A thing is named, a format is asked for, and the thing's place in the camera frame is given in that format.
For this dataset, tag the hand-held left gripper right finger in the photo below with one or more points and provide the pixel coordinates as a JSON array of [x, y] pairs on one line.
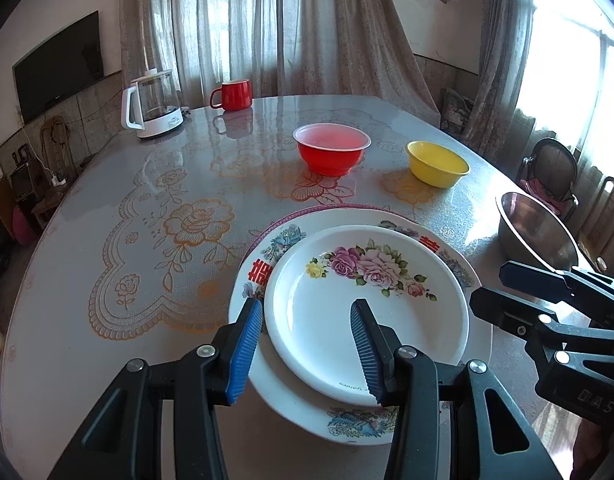
[[367, 355]]

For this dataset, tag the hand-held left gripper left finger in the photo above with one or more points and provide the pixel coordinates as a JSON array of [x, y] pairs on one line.
[[244, 355]]

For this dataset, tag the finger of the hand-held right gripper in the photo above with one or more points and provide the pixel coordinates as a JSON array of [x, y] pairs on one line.
[[532, 275], [507, 312]]

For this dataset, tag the stainless steel bowl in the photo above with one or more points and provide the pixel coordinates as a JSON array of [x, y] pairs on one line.
[[532, 235]]

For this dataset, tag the white plate red character print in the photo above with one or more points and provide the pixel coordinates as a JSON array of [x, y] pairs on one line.
[[282, 400]]

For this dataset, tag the white rose print plate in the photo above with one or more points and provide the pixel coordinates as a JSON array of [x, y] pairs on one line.
[[317, 320]]

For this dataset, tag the yellow bowl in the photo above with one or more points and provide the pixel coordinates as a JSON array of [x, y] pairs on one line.
[[434, 172]]

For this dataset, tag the large purple floral rim plate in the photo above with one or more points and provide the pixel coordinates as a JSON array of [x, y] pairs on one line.
[[327, 206]]

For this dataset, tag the red plastic bowl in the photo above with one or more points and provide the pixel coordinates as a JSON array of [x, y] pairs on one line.
[[332, 157]]

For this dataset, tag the pink cloth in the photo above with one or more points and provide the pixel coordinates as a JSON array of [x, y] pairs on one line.
[[542, 195]]

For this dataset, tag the brown wooden chair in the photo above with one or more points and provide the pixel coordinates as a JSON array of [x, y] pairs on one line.
[[609, 200]]

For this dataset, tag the dark round back chair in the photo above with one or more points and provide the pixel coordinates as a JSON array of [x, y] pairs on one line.
[[552, 160]]

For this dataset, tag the narrow beige lace curtain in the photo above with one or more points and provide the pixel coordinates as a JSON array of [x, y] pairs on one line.
[[502, 60]]

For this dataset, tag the small wooden stool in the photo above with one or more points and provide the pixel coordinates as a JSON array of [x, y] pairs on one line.
[[47, 207]]

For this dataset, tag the white glass electric kettle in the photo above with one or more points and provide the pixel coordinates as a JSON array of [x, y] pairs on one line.
[[159, 120]]

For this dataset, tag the white power strip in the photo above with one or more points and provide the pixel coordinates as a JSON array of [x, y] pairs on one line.
[[59, 179]]

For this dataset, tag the red mug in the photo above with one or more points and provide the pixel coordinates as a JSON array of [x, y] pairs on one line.
[[237, 96]]

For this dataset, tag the wide beige lace curtain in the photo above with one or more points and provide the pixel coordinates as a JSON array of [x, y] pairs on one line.
[[287, 25]]

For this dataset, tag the black wall television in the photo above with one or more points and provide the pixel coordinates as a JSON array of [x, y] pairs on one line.
[[57, 70]]

